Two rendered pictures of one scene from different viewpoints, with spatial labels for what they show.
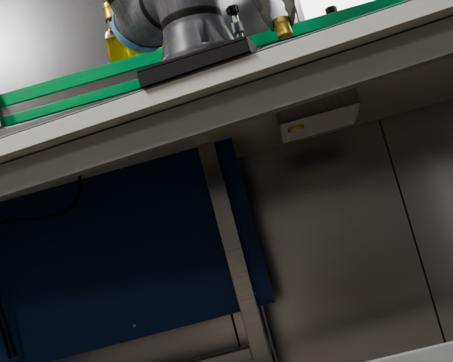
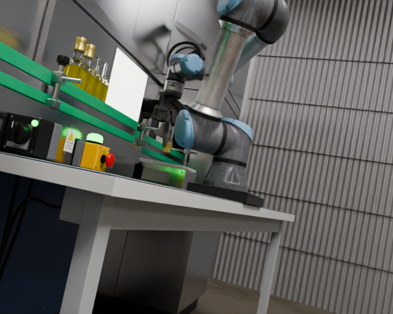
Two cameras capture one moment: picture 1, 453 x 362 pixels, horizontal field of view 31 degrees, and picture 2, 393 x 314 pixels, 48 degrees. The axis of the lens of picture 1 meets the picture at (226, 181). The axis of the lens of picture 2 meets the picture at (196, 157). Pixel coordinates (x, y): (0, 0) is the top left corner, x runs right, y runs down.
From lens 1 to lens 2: 2.00 m
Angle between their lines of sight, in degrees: 79
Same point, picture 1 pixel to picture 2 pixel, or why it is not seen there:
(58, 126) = (223, 204)
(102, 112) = (233, 207)
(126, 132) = (218, 217)
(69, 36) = (13, 12)
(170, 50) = (240, 182)
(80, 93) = (88, 113)
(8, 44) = not seen: outside the picture
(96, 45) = (23, 36)
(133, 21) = (209, 138)
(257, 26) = not seen: hidden behind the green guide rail
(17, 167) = (188, 213)
